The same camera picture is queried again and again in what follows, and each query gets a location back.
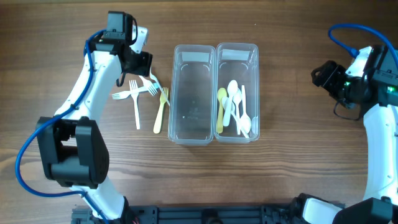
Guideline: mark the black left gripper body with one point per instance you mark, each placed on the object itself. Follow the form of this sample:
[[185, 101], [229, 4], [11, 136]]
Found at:
[[140, 63]]

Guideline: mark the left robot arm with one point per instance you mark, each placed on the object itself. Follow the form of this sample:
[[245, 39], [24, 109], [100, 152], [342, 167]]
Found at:
[[72, 149]]

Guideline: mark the white fork long handle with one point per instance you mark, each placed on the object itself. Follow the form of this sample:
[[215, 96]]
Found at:
[[133, 86]]

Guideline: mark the white spoon large bowl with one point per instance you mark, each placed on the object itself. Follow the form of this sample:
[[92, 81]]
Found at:
[[231, 90]]

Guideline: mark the clear white thin fork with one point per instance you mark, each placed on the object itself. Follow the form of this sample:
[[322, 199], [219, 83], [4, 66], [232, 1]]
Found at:
[[154, 78]]

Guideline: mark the light blue plastic fork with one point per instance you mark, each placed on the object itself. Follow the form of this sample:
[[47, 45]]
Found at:
[[125, 94]]

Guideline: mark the white fork tines down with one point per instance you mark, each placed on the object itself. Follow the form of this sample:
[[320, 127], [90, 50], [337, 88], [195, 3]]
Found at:
[[149, 86]]

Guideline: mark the clear plastic container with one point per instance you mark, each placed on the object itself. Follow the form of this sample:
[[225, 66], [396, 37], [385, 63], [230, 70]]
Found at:
[[192, 100], [238, 86]]

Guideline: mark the thick white spoon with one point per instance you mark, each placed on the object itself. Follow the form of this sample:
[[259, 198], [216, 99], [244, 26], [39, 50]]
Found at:
[[224, 102]]

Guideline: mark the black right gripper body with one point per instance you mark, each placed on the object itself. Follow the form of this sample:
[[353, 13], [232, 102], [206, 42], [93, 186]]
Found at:
[[325, 76]]

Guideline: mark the white spoon long handle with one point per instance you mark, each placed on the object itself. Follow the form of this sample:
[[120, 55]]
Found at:
[[237, 99]]

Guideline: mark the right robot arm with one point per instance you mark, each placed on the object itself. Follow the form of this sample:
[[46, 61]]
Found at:
[[371, 83]]

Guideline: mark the white spoon bowl down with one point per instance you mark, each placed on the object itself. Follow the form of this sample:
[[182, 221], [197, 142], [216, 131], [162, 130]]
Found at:
[[245, 119]]

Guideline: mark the clear left plastic container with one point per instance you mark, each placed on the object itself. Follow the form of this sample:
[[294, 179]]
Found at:
[[192, 100]]

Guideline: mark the yellow plastic spoon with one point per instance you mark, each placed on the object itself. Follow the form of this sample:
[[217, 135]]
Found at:
[[219, 123]]

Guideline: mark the clear right plastic container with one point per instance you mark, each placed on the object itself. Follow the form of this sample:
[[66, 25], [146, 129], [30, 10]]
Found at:
[[238, 86]]

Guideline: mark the yellow plastic fork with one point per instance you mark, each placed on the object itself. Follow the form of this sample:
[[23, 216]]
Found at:
[[159, 117]]

